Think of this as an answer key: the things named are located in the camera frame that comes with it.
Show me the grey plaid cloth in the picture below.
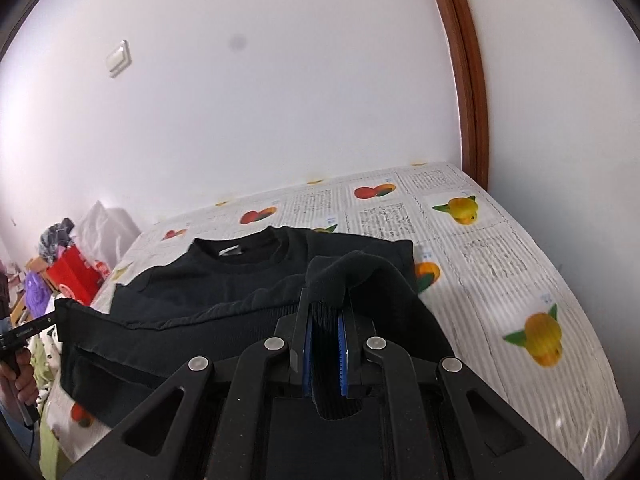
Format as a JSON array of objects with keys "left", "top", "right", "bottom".
[{"left": 39, "top": 218, "right": 76, "bottom": 263}]

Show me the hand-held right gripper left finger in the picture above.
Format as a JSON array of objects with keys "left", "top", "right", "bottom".
[{"left": 65, "top": 287, "right": 314, "bottom": 480}]

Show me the white spotted blanket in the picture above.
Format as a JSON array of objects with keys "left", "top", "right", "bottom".
[{"left": 27, "top": 332, "right": 64, "bottom": 411}]

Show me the brown wooden door frame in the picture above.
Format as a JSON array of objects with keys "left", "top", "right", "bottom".
[{"left": 422, "top": 0, "right": 490, "bottom": 188}]

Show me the purple bag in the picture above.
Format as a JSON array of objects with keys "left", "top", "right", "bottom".
[{"left": 24, "top": 272, "right": 51, "bottom": 312}]

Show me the red paper bag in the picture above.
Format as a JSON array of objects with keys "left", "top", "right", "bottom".
[{"left": 46, "top": 246, "right": 111, "bottom": 307}]

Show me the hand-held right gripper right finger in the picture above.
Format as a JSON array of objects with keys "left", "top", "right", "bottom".
[{"left": 337, "top": 305, "right": 586, "bottom": 480}]

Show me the white light switch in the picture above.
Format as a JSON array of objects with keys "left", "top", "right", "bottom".
[{"left": 106, "top": 39, "right": 132, "bottom": 78}]

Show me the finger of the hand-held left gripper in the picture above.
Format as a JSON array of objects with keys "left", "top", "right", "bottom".
[{"left": 29, "top": 306, "right": 68, "bottom": 333}]

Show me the fruit print tablecloth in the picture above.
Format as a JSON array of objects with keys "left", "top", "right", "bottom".
[{"left": 45, "top": 161, "right": 631, "bottom": 480}]

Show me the green bedsheet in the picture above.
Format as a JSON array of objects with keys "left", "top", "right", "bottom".
[{"left": 37, "top": 395, "right": 72, "bottom": 480}]

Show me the person's left hand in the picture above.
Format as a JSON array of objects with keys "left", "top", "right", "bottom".
[{"left": 0, "top": 349, "right": 40, "bottom": 407}]

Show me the black sweatshirt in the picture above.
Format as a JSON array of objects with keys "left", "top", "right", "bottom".
[{"left": 55, "top": 225, "right": 456, "bottom": 428}]

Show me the white plastic bag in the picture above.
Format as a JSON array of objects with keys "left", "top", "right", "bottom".
[{"left": 75, "top": 201, "right": 142, "bottom": 267}]

